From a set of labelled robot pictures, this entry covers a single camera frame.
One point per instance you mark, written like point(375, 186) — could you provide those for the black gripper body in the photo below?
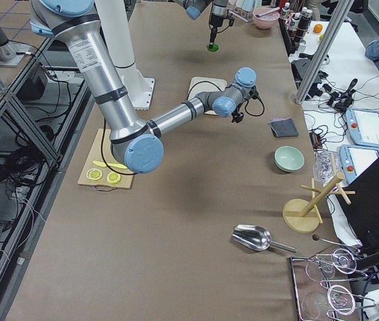
point(238, 116)
point(215, 19)

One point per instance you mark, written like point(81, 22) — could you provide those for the green lime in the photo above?
point(213, 47)

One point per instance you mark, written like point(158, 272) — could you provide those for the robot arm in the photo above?
point(194, 8)
point(135, 142)

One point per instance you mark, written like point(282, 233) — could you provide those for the white rabbit tray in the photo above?
point(199, 90)

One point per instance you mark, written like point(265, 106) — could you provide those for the grey folded cloth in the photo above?
point(283, 127)

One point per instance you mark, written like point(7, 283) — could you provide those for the pink ribbed bowl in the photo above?
point(265, 17)

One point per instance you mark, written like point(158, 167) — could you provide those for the pale green bowl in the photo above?
point(289, 159)

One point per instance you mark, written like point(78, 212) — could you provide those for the clear plastic box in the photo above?
point(326, 165)

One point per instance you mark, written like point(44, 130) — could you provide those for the orange fruit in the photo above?
point(317, 28)

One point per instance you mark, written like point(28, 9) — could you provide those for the wooden mug tree stand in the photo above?
point(303, 216)

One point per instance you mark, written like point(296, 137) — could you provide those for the metal scoop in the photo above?
point(257, 238)

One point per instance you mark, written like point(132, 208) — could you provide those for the blue teach pendant lower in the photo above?
point(356, 159)

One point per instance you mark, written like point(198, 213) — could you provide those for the blue teach pendant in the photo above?
point(356, 159)
point(363, 126)

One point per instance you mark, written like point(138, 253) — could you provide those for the blue teach pendant upper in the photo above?
point(363, 126)

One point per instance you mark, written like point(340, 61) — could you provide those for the lemon slice lower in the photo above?
point(113, 178)

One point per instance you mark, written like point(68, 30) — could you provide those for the lemon slice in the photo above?
point(113, 178)
point(94, 174)

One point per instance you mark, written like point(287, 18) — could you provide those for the yellow plastic knife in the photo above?
point(113, 165)

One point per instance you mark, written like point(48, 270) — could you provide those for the lemon slice upper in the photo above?
point(94, 174)

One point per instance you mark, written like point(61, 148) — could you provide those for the aluminium frame post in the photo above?
point(331, 32)

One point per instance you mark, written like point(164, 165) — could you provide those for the wire glass rack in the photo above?
point(321, 286)

